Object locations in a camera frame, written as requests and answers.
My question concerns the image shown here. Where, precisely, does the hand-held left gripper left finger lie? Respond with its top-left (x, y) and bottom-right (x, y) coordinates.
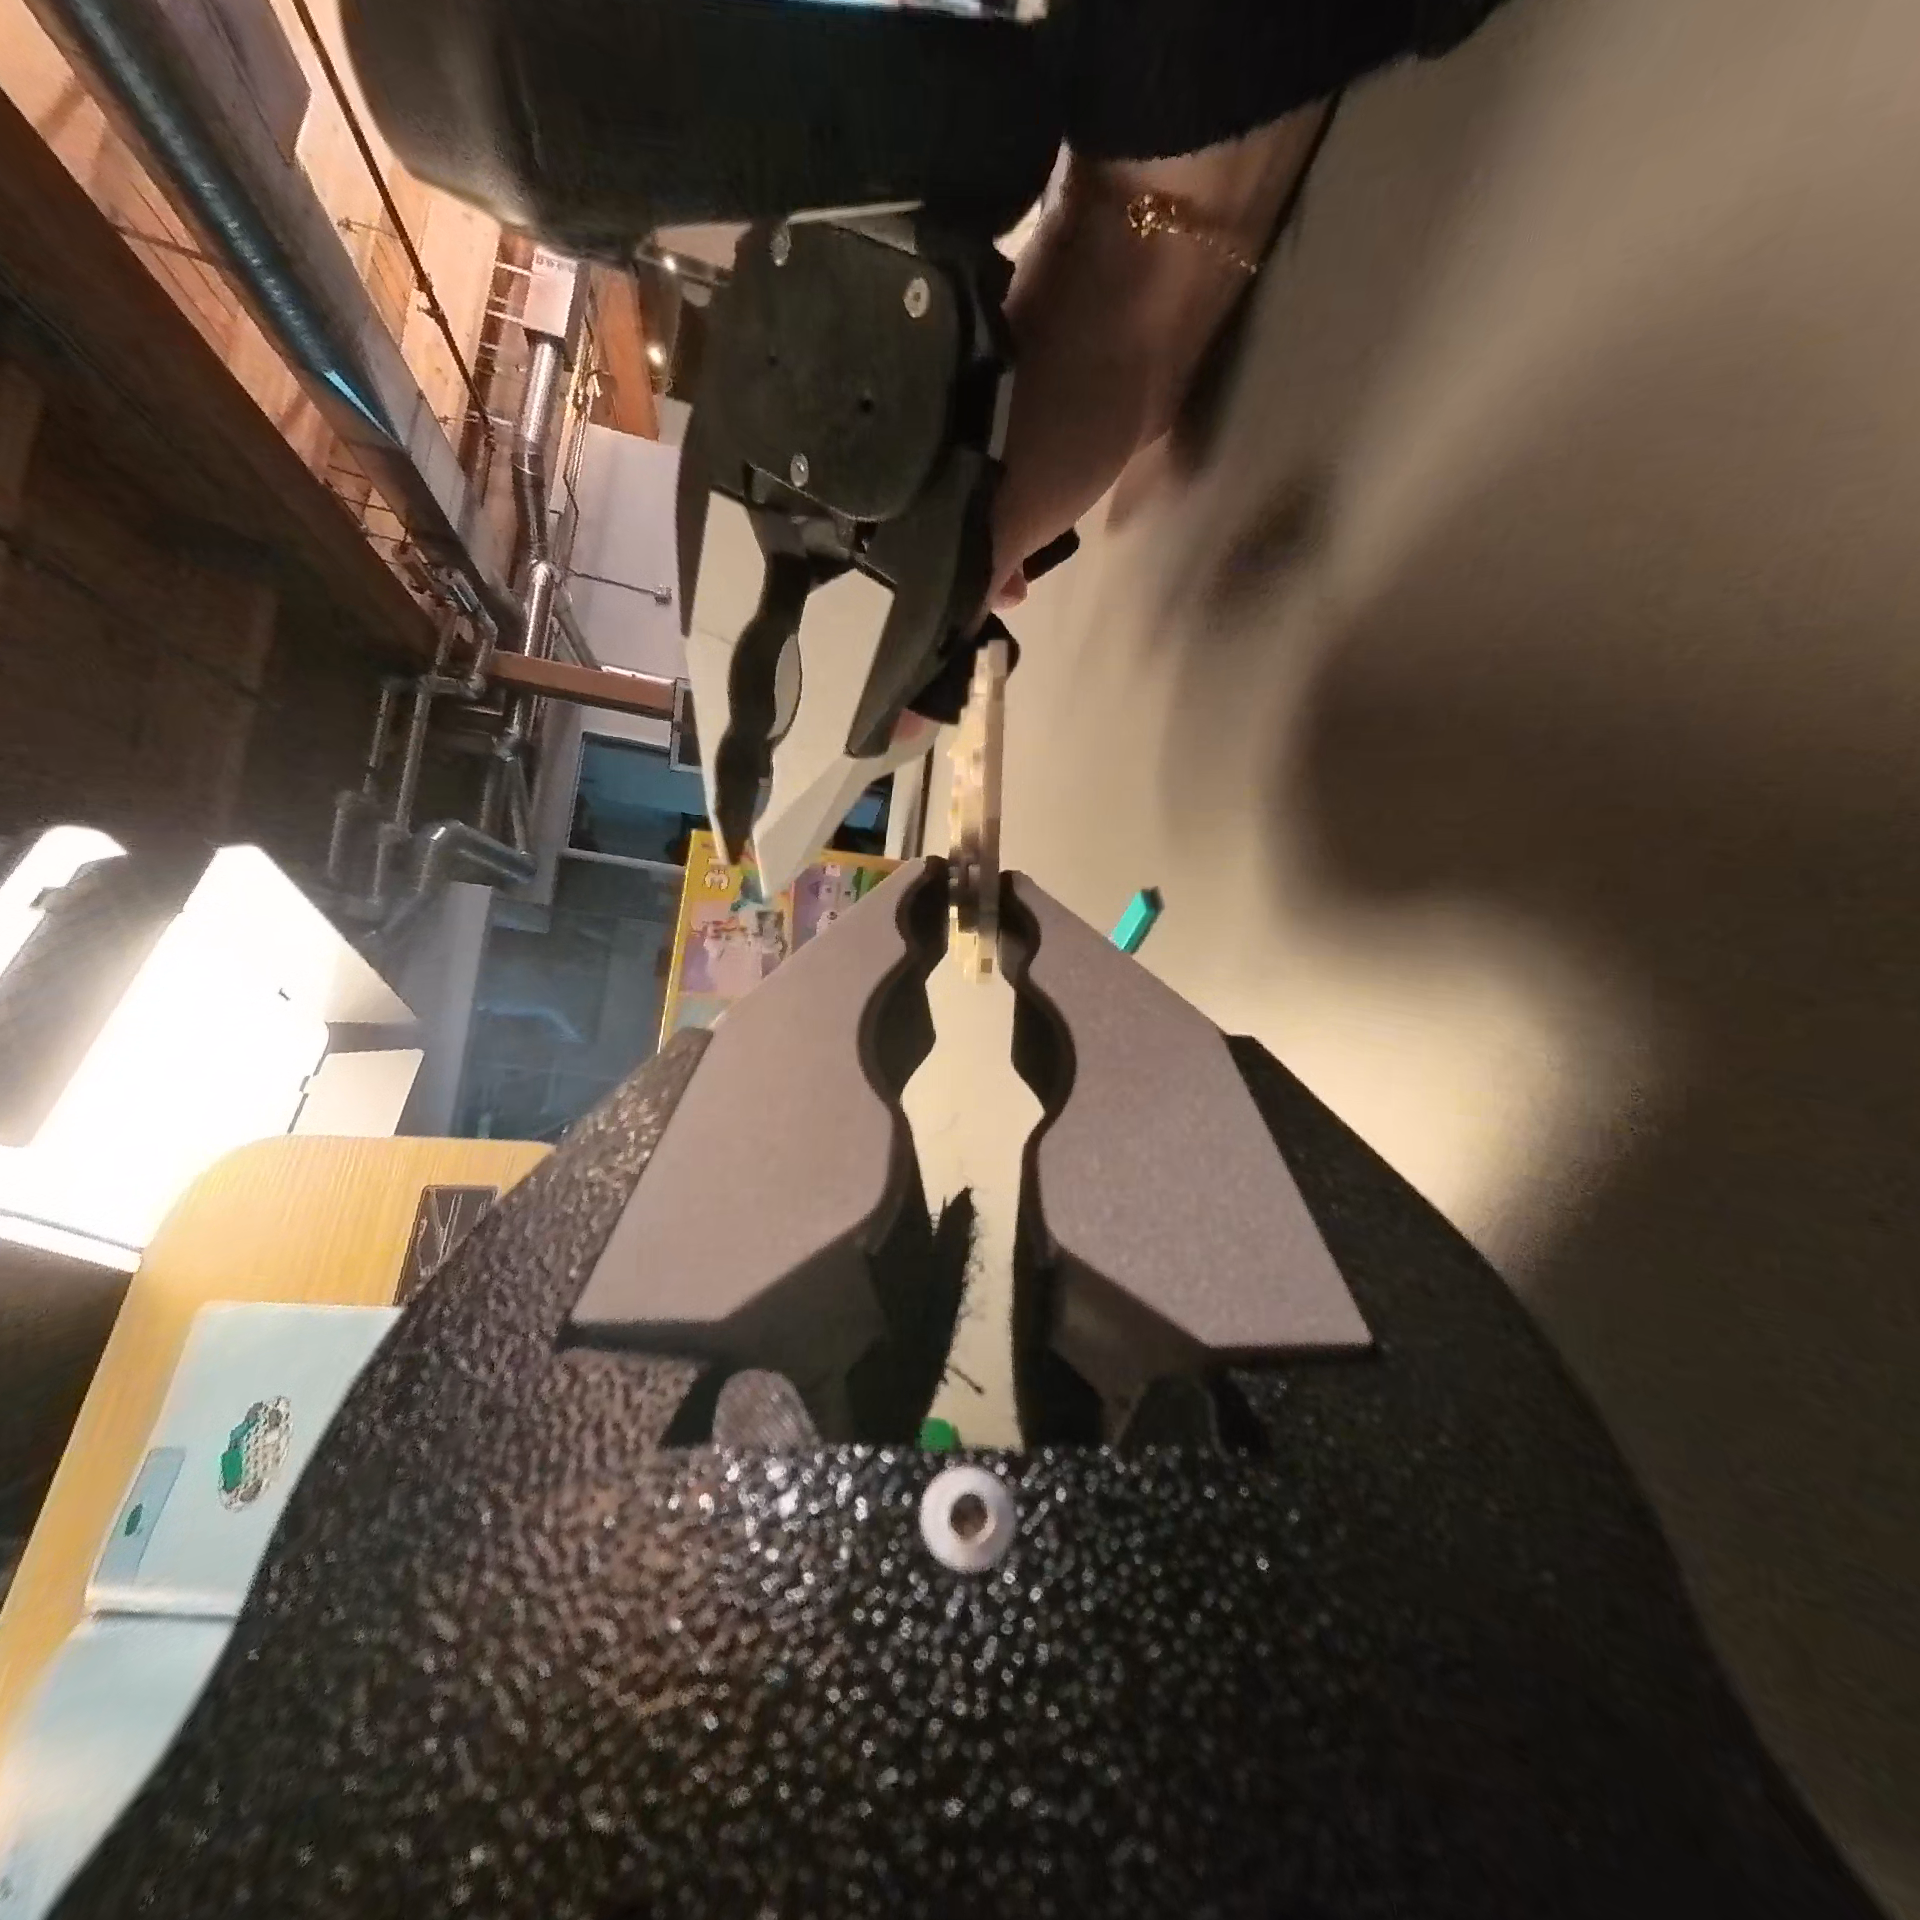
top-left (563, 854), bottom-right (963, 1449)

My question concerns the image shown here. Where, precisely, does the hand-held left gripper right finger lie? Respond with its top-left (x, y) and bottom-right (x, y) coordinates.
top-left (999, 867), bottom-right (1376, 1444)

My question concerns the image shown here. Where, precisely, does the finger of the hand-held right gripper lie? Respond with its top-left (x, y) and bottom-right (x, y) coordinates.
top-left (755, 569), bottom-right (992, 906)
top-left (674, 477), bottom-right (808, 889)

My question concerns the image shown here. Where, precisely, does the round white lego plate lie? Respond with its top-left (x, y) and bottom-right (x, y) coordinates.
top-left (942, 642), bottom-right (1025, 988)

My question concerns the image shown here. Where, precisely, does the yellow lego box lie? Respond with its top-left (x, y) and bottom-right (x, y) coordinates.
top-left (662, 829), bottom-right (911, 1051)

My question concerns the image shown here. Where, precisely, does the person's right hand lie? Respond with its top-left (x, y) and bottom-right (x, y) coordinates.
top-left (984, 194), bottom-right (1265, 618)

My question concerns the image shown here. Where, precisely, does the studio light panel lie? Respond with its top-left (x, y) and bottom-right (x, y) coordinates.
top-left (0, 823), bottom-right (430, 1255)

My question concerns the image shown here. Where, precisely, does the light blue instruction booklet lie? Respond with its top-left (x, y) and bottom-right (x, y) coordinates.
top-left (0, 1303), bottom-right (407, 1920)

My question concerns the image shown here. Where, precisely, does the gold bracelet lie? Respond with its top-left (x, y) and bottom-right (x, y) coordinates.
top-left (1126, 191), bottom-right (1265, 281)

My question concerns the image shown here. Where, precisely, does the grey corrugated ceiling duct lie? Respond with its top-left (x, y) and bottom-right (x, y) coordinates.
top-left (47, 0), bottom-right (409, 441)

